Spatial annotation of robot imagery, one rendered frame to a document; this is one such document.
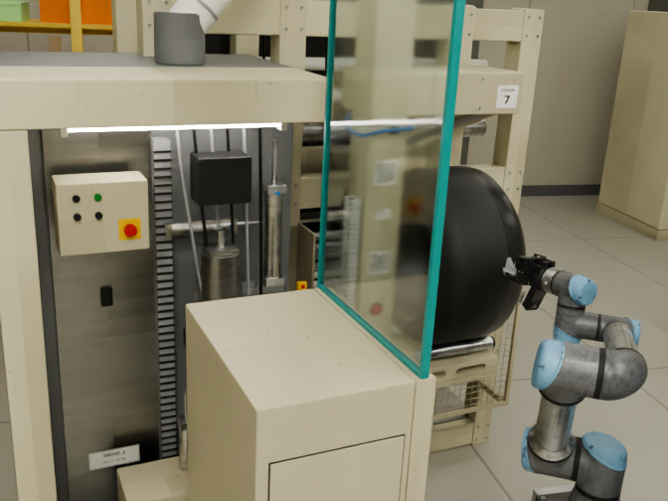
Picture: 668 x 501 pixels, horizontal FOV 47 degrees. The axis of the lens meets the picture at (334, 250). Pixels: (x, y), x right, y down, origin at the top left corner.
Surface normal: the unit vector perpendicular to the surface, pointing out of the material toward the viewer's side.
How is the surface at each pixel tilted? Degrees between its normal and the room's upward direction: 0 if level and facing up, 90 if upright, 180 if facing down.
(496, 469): 0
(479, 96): 90
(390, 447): 90
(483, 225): 54
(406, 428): 90
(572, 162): 90
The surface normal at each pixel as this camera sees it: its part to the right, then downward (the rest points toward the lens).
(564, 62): 0.25, 0.32
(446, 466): 0.05, -0.95
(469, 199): 0.28, -0.60
